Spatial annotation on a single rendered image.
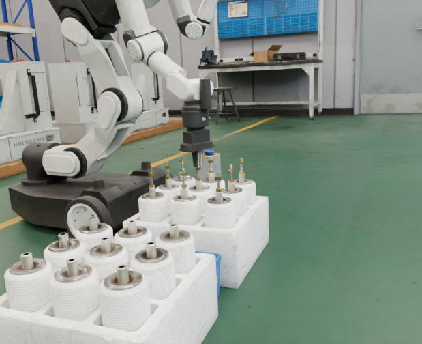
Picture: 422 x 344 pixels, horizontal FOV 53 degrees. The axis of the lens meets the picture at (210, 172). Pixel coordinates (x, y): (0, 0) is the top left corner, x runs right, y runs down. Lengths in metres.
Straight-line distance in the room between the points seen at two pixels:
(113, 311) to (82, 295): 0.09
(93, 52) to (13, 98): 1.91
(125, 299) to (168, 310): 0.10
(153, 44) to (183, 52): 5.53
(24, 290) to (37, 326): 0.09
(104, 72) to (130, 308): 1.17
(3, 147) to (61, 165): 1.43
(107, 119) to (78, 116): 2.28
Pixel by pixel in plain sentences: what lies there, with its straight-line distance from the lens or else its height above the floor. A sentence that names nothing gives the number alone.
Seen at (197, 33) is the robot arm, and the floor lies 0.81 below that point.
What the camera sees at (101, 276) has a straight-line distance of 0.99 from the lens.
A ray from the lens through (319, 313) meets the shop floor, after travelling 1.22.
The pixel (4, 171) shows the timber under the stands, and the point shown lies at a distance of 3.28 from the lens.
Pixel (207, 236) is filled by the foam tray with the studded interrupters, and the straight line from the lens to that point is 1.29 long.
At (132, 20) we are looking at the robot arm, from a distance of 1.55.
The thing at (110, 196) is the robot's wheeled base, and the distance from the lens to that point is 1.71.
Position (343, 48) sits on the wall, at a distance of 6.31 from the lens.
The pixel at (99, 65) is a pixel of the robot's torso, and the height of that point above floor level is 0.69.
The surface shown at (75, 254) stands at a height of 0.24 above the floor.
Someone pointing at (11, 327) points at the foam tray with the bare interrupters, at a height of 0.16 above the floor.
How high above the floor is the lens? 0.63
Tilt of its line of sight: 13 degrees down
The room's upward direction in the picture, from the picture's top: 3 degrees counter-clockwise
